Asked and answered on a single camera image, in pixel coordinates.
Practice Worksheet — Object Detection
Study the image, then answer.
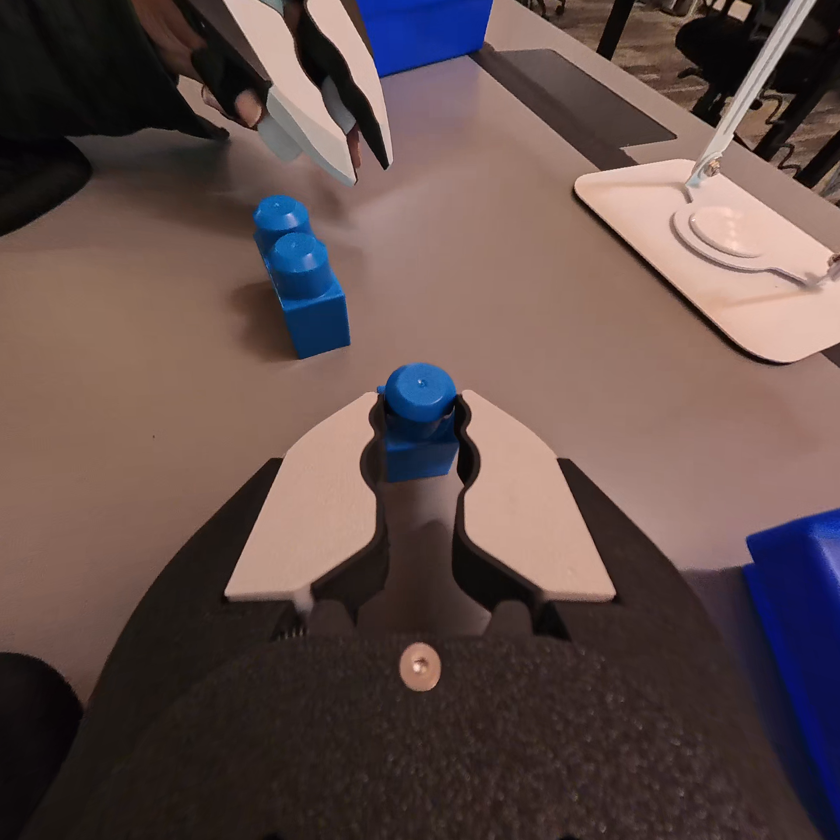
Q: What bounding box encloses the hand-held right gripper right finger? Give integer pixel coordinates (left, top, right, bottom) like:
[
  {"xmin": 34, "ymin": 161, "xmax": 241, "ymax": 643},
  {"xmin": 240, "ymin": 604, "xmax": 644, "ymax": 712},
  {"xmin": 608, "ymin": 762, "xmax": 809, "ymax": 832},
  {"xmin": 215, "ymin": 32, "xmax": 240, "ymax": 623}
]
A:
[{"xmin": 451, "ymin": 389, "xmax": 619, "ymax": 618}]

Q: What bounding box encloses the white document stand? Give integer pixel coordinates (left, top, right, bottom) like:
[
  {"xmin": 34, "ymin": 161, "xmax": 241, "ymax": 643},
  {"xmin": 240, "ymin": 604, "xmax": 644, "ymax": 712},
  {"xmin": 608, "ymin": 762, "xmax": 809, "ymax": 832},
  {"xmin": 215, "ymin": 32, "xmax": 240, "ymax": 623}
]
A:
[{"xmin": 573, "ymin": 0, "xmax": 840, "ymax": 365}]

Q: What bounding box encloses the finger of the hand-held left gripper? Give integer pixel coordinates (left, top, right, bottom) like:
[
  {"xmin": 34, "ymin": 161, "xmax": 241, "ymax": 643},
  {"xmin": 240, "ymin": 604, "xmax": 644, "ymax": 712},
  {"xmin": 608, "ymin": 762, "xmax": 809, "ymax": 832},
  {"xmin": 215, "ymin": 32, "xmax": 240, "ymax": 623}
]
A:
[
  {"xmin": 294, "ymin": 0, "xmax": 396, "ymax": 172},
  {"xmin": 222, "ymin": 0, "xmax": 361, "ymax": 188}
]

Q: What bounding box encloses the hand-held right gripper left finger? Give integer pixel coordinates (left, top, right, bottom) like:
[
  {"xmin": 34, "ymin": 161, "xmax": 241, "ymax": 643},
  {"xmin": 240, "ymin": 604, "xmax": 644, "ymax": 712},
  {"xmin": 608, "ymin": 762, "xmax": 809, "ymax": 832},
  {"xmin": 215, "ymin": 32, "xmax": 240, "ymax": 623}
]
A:
[{"xmin": 223, "ymin": 391, "xmax": 392, "ymax": 623}]

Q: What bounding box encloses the blue single-stud block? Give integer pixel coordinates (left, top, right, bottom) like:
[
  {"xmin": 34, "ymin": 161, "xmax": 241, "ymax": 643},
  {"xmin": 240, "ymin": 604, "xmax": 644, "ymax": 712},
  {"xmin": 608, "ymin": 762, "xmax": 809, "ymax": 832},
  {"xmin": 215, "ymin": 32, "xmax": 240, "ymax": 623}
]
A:
[{"xmin": 377, "ymin": 362, "xmax": 459, "ymax": 484}]

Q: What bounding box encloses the blue plastic bin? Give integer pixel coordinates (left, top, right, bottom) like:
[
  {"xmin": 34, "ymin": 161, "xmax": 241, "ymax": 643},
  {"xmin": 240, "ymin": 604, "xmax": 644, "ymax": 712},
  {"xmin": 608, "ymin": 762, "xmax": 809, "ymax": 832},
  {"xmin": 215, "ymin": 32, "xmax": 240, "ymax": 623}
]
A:
[
  {"xmin": 356, "ymin": 0, "xmax": 495, "ymax": 80},
  {"xmin": 743, "ymin": 508, "xmax": 840, "ymax": 820}
]

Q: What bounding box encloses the black office chair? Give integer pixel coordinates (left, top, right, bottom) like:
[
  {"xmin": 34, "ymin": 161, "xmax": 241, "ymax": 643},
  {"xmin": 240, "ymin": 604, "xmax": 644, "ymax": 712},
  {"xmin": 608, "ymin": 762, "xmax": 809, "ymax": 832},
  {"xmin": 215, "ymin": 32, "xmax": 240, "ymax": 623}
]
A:
[{"xmin": 675, "ymin": 13, "xmax": 785, "ymax": 129}]

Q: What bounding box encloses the person's left hand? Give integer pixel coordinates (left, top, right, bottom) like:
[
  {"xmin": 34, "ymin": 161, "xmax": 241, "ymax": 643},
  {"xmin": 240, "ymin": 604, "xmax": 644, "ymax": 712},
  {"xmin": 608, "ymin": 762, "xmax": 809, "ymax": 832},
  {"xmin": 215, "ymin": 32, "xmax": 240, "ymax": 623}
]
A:
[{"xmin": 130, "ymin": 0, "xmax": 270, "ymax": 130}]

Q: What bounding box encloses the blue two-stud block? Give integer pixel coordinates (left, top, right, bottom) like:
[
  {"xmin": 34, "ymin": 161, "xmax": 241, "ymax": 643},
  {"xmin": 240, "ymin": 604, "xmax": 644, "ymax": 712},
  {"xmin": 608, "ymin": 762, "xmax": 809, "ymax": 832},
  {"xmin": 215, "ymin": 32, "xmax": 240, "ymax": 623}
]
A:
[{"xmin": 252, "ymin": 194, "xmax": 351, "ymax": 361}]

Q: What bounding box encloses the black mesh chair armrest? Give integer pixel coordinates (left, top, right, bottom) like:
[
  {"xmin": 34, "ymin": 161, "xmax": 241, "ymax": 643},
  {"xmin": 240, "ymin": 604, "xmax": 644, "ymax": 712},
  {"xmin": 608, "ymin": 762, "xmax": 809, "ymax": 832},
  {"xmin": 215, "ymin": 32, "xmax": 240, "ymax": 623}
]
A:
[
  {"xmin": 0, "ymin": 651, "xmax": 86, "ymax": 840},
  {"xmin": 0, "ymin": 134, "xmax": 93, "ymax": 238}
]

